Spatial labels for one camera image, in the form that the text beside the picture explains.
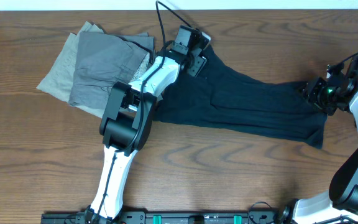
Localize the black t-shirt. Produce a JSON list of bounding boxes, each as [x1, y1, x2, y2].
[[154, 47, 327, 149]]

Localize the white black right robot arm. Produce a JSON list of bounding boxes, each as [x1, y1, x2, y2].
[[275, 53, 358, 223]]

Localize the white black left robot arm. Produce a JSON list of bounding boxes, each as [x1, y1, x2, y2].
[[84, 26, 211, 223]]

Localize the folded dark grey shorts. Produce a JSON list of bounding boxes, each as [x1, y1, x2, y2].
[[68, 32, 154, 110]]

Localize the folded beige shorts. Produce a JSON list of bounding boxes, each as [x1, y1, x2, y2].
[[37, 22, 109, 118]]

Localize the green rail clamp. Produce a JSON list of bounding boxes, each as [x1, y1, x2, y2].
[[233, 215, 242, 224], [153, 215, 162, 224]]

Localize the black aluminium mounting rail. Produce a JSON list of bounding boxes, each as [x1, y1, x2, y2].
[[40, 210, 353, 224]]

